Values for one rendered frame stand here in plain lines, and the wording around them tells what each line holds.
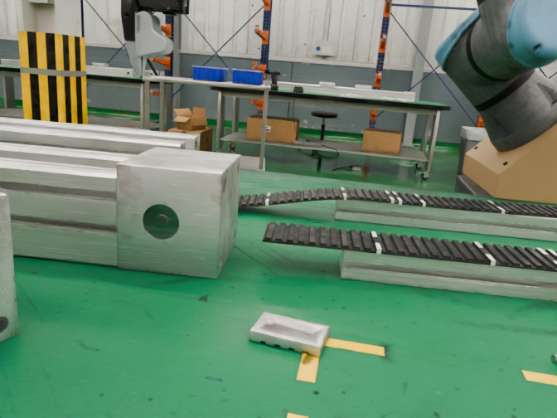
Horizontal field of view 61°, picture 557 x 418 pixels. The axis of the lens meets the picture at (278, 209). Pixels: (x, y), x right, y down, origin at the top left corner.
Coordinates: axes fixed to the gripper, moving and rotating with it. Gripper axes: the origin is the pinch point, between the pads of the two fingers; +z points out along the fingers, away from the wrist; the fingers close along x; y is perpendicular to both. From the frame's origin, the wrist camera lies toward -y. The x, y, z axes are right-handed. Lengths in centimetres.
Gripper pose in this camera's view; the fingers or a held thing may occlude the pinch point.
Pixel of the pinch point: (135, 66)
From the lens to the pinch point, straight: 79.9
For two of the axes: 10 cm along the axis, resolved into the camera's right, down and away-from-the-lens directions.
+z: -0.9, 9.6, 2.6
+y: 9.9, 1.1, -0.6
